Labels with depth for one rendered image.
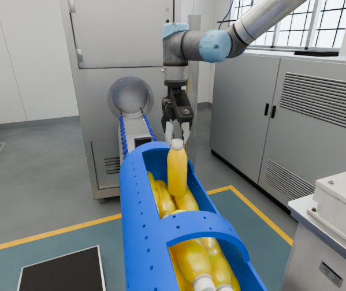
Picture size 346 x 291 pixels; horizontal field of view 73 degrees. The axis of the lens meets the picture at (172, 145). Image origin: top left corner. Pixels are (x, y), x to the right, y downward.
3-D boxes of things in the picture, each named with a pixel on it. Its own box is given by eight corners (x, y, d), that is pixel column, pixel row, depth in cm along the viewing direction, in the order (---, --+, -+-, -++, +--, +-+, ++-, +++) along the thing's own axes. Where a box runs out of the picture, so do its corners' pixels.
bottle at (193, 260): (177, 204, 59) (202, 268, 42) (196, 214, 62) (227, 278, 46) (159, 223, 60) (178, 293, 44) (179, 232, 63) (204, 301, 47)
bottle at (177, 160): (187, 186, 88) (188, 141, 81) (186, 197, 82) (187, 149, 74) (168, 185, 89) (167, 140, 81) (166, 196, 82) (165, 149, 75)
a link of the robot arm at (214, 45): (239, 29, 61) (204, 30, 67) (217, 28, 53) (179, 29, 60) (236, 61, 64) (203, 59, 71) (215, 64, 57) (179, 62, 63)
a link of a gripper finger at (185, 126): (187, 137, 84) (183, 113, 79) (192, 144, 78) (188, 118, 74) (179, 140, 83) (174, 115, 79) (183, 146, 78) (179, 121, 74)
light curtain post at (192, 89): (189, 241, 200) (197, 15, 129) (190, 247, 195) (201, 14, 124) (182, 242, 198) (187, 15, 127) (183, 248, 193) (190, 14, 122)
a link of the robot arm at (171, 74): (192, 66, 66) (163, 67, 65) (191, 82, 68) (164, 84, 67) (184, 63, 73) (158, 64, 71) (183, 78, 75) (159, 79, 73)
